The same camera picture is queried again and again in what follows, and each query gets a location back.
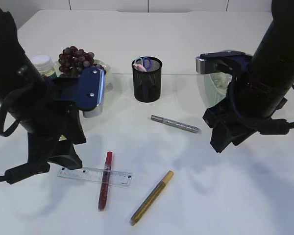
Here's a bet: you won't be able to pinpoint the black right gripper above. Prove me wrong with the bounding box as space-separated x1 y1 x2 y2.
203 98 256 153

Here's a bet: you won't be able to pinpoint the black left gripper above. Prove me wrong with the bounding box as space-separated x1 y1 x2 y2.
27 102 86 170

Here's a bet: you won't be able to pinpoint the red glitter pen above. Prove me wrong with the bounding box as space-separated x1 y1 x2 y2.
98 151 113 211

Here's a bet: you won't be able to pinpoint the silver glitter pen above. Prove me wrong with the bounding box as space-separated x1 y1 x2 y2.
150 115 201 134

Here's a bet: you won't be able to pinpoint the transparent plastic ruler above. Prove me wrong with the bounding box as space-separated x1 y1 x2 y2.
57 167 133 188

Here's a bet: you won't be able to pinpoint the gold glitter pen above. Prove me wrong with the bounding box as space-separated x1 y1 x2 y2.
130 170 174 226

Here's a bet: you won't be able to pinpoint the purple grape bunch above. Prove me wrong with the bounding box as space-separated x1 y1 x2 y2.
58 46 106 77

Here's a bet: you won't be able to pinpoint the yellow tea bottle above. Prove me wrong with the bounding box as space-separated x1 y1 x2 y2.
30 54 67 141

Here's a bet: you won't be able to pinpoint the blue scissors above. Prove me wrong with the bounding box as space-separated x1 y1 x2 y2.
134 57 151 71

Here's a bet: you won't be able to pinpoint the pink purple scissors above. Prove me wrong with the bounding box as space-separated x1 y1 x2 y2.
133 63 147 72

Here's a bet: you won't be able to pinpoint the clear plastic sheet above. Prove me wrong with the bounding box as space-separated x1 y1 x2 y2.
211 72 231 89

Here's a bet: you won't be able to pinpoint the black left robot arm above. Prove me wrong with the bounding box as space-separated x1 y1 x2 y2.
0 8 86 171

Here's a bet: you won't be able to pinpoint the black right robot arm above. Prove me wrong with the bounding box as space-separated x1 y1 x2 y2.
196 0 294 153

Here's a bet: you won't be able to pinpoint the green woven plastic basket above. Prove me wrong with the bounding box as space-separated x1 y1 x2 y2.
204 73 227 107

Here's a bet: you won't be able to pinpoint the light green wavy plate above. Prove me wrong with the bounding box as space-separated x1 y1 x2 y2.
53 59 113 93

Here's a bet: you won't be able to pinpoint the black mesh pen holder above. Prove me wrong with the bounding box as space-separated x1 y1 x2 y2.
132 56 163 103

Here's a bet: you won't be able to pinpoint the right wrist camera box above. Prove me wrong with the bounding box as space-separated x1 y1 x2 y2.
196 50 252 75

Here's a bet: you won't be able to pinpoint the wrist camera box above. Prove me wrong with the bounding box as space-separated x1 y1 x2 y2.
51 66 106 119
196 50 252 75

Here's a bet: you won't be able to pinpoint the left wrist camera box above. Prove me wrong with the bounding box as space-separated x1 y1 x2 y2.
51 66 106 119

